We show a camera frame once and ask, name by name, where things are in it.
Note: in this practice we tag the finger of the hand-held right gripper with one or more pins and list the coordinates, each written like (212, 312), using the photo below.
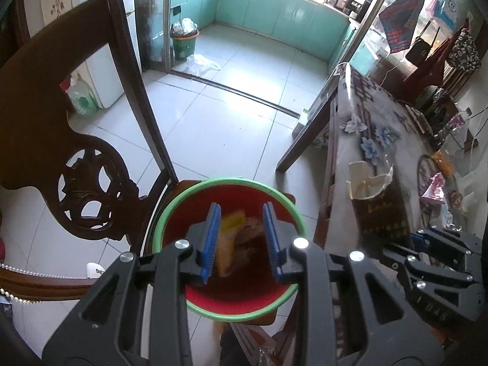
(453, 240)
(423, 270)

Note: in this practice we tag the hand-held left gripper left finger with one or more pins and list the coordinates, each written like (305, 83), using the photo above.
(212, 236)

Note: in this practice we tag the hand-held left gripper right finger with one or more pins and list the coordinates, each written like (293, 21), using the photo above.
(271, 236)

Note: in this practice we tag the brown wrapper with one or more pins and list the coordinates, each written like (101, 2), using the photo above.
(249, 236)

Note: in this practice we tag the orange snack wrapper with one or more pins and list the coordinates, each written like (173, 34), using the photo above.
(225, 257)

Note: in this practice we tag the yellow snack wrapper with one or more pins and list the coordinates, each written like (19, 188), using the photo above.
(234, 223)

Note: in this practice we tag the red basin with green rim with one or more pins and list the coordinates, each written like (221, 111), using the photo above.
(236, 299)

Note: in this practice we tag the torn brown paper box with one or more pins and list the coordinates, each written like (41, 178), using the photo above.
(381, 213)

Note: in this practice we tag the green trash bin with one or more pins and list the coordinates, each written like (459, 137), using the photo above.
(185, 47)

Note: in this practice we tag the pink wrapper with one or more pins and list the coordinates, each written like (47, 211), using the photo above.
(434, 188)

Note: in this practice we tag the orange snack packet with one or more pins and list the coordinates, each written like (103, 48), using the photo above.
(444, 162)

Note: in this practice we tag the wooden table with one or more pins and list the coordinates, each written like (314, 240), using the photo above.
(301, 141)

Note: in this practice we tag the small green white box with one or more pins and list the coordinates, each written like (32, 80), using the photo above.
(302, 120)

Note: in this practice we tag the sliding door floor track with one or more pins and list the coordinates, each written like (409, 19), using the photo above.
(244, 93)

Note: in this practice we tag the floral tablecloth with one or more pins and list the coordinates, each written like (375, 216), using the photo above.
(381, 103)

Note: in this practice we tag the red hanging cloth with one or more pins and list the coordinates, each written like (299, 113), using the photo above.
(430, 72)

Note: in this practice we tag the clear plastic bag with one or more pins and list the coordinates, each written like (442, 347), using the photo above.
(202, 64)

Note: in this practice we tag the white refrigerator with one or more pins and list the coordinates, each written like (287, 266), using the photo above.
(114, 80)

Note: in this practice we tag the green detergent bottle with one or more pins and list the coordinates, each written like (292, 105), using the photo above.
(82, 101)

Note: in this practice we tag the black patterned hanging bag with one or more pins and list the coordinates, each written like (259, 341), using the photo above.
(463, 51)

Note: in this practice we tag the black handbag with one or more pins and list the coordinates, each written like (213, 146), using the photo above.
(417, 51)

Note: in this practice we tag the glass sliding door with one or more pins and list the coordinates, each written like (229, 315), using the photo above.
(366, 34)
(152, 26)

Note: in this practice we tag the carved dark wooden chair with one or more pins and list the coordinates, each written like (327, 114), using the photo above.
(38, 103)

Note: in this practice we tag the plaid hanging cloth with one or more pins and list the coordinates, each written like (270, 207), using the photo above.
(404, 19)

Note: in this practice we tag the teal kitchen cabinets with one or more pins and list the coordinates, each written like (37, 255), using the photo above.
(267, 7)

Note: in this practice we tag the blue printed plastic bag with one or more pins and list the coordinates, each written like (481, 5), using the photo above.
(447, 9)

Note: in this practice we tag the black countertop appliance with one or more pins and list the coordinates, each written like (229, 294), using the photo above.
(360, 5)

